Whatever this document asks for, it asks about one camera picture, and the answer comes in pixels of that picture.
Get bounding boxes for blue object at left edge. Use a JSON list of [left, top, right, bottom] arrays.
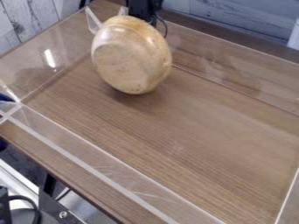
[[0, 93, 14, 102]]

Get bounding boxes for clear acrylic tray walls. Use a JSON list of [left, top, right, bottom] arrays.
[[0, 0, 299, 224]]

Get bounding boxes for black metal table bracket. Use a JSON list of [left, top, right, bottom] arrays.
[[38, 174, 86, 224]]

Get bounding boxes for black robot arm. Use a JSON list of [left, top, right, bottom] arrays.
[[125, 0, 164, 26]]

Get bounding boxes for brown wooden bowl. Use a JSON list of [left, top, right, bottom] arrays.
[[90, 16, 173, 95]]

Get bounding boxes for black cable loop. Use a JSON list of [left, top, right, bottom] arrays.
[[6, 194, 42, 224]]

